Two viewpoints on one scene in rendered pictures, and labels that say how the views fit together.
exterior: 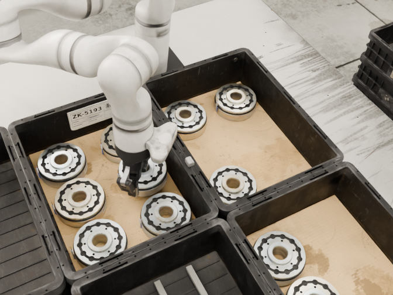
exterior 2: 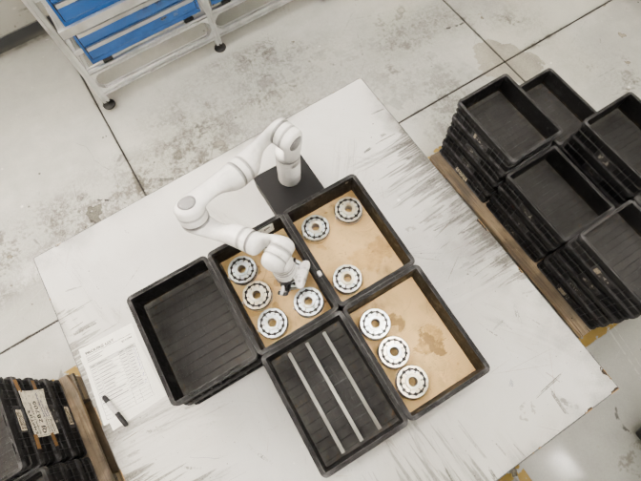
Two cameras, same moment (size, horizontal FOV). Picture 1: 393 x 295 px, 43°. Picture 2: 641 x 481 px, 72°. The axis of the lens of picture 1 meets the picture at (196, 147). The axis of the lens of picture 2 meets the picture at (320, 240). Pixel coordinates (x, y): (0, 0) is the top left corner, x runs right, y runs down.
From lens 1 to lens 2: 0.66 m
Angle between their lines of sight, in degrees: 20
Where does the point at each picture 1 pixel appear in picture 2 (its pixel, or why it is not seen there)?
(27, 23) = (182, 77)
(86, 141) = not seen: hidden behind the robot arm
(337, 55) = (444, 85)
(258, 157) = (364, 253)
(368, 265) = (428, 324)
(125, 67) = (276, 261)
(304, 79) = (401, 167)
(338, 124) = (423, 205)
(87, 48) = (253, 244)
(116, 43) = (268, 239)
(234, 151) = (348, 249)
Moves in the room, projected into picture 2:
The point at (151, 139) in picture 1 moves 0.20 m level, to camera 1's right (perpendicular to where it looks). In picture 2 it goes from (295, 275) to (360, 275)
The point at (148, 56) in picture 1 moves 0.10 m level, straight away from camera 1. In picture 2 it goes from (288, 249) to (284, 216)
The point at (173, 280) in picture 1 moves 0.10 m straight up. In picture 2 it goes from (316, 340) to (314, 336)
